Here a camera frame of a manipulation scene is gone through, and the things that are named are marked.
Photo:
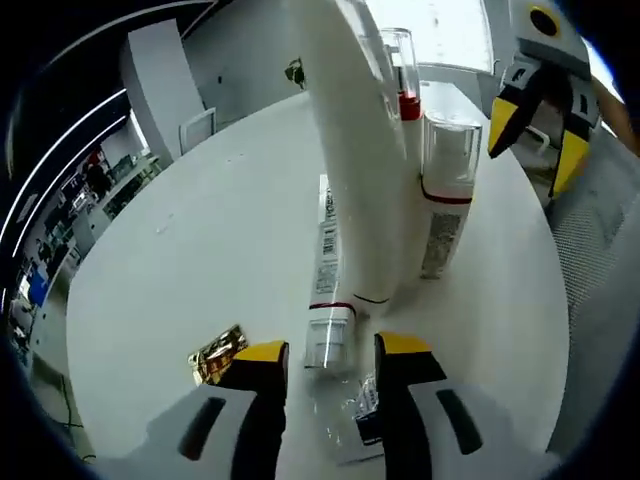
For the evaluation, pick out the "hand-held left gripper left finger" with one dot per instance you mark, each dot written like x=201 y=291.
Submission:
x=225 y=430

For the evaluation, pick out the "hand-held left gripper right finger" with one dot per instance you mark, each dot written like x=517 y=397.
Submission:
x=425 y=430

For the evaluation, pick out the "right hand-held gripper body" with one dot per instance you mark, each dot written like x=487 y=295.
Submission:
x=550 y=35

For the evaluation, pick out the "gold foil skincare sachet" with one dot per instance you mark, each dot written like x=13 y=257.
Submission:
x=220 y=350

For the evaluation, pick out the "clear silver sachet packet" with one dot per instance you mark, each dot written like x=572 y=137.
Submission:
x=345 y=425

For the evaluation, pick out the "white skincare bottle red collar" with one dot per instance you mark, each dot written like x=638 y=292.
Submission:
x=411 y=107

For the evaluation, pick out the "white skincare tube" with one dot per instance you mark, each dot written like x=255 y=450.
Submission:
x=350 y=175

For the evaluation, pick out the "white skincare bottle red label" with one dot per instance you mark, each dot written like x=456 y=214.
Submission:
x=325 y=250

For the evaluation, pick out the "potted green plant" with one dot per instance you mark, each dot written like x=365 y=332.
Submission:
x=296 y=75

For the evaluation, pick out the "blue box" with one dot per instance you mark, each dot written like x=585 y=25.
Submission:
x=39 y=290

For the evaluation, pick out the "white office chair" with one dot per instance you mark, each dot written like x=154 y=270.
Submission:
x=199 y=130

